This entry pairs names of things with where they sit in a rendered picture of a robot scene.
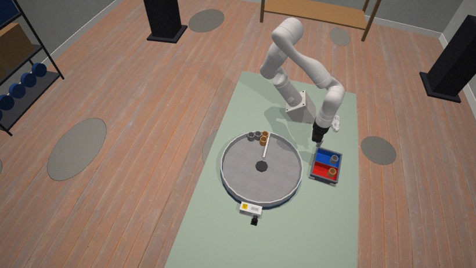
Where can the bronze bushing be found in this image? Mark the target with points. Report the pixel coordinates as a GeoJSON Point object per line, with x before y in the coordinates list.
{"type": "Point", "coordinates": [265, 133]}
{"type": "Point", "coordinates": [331, 174]}
{"type": "Point", "coordinates": [263, 138]}

